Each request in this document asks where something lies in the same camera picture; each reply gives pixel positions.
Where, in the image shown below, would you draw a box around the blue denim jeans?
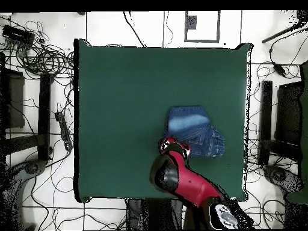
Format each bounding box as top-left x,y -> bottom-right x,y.
164,105 -> 226,158

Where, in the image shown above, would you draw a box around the black flat panel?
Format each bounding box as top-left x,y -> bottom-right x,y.
274,81 -> 304,146
0,67 -> 25,129

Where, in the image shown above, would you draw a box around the dark green table cloth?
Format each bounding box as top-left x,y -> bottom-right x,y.
73,38 -> 253,203

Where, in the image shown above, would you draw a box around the black upright bar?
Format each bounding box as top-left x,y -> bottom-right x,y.
37,72 -> 54,161
257,80 -> 274,166

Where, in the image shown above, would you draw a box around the black power strip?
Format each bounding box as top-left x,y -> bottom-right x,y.
54,111 -> 73,152

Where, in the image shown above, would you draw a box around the black wheeled stand base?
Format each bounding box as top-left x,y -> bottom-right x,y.
0,158 -> 48,230
262,164 -> 304,196

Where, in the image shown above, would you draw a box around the small grey square patch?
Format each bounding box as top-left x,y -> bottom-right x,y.
186,15 -> 198,30

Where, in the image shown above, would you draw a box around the black power adapter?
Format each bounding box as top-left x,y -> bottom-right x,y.
272,63 -> 287,78

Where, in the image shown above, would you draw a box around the green cloth sheet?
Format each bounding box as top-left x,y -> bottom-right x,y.
286,61 -> 308,205

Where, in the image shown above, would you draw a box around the black rod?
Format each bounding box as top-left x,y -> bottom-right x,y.
261,20 -> 308,45

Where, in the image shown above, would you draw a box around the black electronics box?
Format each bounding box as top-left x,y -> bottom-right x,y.
2,24 -> 36,45

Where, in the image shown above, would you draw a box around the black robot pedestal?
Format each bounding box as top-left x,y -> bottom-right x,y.
126,198 -> 183,230

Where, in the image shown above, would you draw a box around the tangled black cables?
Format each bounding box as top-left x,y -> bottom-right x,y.
14,20 -> 75,78

